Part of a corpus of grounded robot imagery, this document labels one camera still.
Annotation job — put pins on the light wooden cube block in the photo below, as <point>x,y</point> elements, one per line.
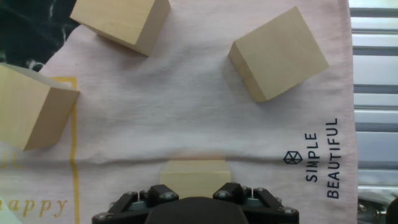
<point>280,53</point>
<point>118,18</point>
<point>28,109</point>
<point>196,179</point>

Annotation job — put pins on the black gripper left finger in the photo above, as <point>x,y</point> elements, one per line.
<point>140,196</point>

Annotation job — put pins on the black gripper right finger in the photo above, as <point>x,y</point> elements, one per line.
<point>248,194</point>

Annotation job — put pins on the marble pattern table cloth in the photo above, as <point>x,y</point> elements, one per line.
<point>186,109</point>

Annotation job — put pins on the silver camera mount bracket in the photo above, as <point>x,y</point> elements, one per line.
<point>368,210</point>

